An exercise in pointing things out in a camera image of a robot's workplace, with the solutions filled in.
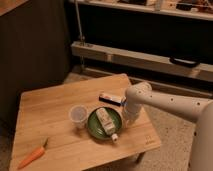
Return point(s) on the black case handle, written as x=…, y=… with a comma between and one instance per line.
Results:
x=184, y=64

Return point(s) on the orange carrot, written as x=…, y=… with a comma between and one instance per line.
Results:
x=34, y=155

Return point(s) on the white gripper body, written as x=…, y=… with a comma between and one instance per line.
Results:
x=131, y=113

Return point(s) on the cluttered shelf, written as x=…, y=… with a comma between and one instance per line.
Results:
x=155, y=8

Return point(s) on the green ceramic bowl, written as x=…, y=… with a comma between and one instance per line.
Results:
x=94, y=126

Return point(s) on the long grey case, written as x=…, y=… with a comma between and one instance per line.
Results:
x=141, y=60

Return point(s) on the white sauce bottle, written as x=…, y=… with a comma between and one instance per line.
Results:
x=107, y=123

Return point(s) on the clear plastic cup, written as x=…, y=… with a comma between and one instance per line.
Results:
x=78, y=115

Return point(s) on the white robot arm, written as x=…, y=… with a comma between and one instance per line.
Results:
x=197, y=110

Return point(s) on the wooden table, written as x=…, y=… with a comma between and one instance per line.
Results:
x=43, y=115

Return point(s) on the metal pole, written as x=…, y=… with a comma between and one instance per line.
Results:
x=81, y=37

